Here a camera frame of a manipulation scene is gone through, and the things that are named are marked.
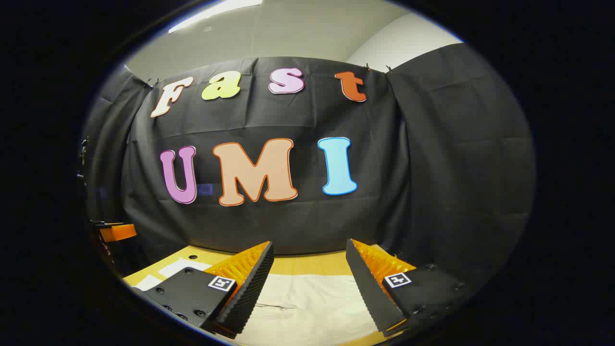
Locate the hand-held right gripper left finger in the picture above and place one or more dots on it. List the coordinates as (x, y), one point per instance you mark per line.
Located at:
(250, 293)

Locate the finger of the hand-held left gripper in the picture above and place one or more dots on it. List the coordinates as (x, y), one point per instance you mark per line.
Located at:
(117, 232)

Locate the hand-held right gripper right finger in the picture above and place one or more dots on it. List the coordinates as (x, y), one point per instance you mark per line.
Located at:
(370, 293)

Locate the white jeans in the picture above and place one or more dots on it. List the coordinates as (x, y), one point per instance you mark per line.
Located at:
(312, 307)

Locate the black backdrop cloth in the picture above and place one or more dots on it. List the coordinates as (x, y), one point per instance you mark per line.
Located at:
(298, 221)

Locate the ceiling light strip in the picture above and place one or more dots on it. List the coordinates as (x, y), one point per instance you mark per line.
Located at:
(211, 12)

